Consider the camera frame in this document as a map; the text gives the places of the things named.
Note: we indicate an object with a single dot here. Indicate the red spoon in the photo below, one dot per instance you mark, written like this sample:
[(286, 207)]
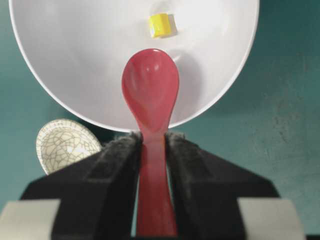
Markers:
[(150, 84)]

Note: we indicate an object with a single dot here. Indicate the yellow hexagonal prism block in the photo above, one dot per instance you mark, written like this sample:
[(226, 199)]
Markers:
[(162, 25)]

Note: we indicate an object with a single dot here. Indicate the large white bowl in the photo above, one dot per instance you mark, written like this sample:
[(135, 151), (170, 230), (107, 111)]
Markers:
[(77, 50)]

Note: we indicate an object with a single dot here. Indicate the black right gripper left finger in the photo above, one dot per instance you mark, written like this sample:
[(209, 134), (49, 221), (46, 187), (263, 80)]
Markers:
[(97, 194)]

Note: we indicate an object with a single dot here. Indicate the small crackle-pattern dish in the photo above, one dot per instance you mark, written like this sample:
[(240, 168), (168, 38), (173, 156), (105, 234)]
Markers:
[(62, 142)]

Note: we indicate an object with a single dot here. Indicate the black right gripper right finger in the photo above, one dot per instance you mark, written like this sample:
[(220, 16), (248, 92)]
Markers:
[(205, 191)]

